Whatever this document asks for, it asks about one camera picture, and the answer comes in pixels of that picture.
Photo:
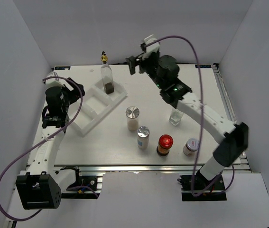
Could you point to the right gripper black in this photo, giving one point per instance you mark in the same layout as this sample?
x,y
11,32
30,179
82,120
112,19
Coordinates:
x,y
142,62

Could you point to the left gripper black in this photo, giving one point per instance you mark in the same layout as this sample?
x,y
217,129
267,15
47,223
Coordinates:
x,y
75,94

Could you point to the glass bottle dark sauce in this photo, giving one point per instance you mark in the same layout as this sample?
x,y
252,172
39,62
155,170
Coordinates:
x,y
106,74

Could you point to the glass bottle clear liquid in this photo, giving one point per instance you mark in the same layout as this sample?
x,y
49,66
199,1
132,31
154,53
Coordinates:
x,y
175,117

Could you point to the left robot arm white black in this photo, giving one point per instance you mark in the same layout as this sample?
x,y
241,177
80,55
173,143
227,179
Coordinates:
x,y
41,187

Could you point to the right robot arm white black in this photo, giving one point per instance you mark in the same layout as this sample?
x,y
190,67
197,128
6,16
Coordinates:
x,y
232,138

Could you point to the left corner logo sticker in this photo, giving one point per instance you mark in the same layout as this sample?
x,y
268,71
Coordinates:
x,y
62,68

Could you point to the corner logo sticker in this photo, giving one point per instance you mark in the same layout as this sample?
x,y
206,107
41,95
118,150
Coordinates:
x,y
201,66
62,68

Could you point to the white compartment tray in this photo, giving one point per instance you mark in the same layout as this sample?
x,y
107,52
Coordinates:
x,y
95,107

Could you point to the shaker jar metal lid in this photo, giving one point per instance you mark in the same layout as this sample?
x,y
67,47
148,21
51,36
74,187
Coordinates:
x,y
132,115

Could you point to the right corner logo sticker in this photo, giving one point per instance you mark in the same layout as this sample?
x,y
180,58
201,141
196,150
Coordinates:
x,y
201,66

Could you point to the blue label shaker jar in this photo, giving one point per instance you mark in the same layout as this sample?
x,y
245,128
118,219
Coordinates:
x,y
143,134

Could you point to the red lid sauce jar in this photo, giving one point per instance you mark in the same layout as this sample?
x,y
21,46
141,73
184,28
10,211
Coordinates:
x,y
165,143

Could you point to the white lid small jar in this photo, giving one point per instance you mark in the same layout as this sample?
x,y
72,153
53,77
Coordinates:
x,y
191,146

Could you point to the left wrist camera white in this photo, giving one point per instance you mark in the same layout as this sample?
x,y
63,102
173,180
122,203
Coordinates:
x,y
52,81

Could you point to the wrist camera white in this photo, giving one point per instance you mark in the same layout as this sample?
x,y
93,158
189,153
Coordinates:
x,y
149,49
52,81

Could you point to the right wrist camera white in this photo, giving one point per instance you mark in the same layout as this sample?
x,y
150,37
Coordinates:
x,y
149,49

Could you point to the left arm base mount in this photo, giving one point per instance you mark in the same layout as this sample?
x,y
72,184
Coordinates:
x,y
82,186

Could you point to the aluminium table frame rail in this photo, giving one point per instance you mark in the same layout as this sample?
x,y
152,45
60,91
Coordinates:
x,y
242,165

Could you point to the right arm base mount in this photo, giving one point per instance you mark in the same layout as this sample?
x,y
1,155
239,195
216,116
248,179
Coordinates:
x,y
213,193

